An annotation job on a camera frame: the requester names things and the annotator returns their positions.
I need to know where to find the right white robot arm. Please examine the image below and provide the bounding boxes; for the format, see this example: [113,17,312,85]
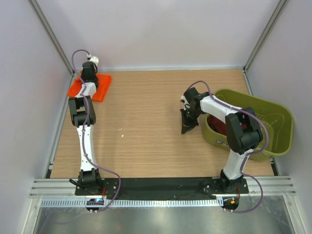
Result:
[180,87,263,193]

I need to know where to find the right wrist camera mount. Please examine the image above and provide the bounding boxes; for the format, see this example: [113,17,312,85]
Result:
[180,95,186,103]

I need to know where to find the left aluminium corner post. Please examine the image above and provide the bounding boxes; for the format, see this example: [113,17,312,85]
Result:
[28,0,74,75]

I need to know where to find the maroon t shirt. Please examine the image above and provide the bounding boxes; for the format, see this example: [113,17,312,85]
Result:
[206,115,250,136]

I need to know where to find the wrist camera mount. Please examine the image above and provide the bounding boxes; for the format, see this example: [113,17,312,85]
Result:
[180,95,186,103]
[87,54,99,66]

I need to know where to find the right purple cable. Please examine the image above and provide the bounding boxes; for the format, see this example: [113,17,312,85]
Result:
[186,80,270,214]

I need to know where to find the right aluminium corner post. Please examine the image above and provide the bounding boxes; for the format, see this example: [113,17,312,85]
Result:
[243,0,289,74]

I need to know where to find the aluminium corner post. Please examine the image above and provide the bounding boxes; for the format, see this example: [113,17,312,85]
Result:
[243,0,289,74]
[28,0,74,75]

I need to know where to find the slotted cable duct rail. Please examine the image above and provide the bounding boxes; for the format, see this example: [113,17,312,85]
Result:
[40,197,223,208]

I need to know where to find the purple cable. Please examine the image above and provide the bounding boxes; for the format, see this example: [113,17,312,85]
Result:
[71,50,122,212]
[186,80,270,214]

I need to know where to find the olive green plastic basket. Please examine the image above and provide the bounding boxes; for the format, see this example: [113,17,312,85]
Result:
[200,89,293,161]

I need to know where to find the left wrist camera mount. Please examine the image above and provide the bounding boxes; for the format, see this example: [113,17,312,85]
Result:
[87,54,99,66]

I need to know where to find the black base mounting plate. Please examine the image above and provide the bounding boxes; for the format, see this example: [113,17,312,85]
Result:
[78,177,249,201]

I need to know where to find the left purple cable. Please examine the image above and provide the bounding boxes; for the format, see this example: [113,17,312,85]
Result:
[71,50,122,212]

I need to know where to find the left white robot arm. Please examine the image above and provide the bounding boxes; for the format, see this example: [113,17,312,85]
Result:
[69,58,103,195]

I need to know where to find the aluminium frame rail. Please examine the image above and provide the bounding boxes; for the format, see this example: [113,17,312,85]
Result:
[29,176,296,201]

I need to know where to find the orange t shirt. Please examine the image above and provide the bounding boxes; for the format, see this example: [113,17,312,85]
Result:
[67,74,112,102]

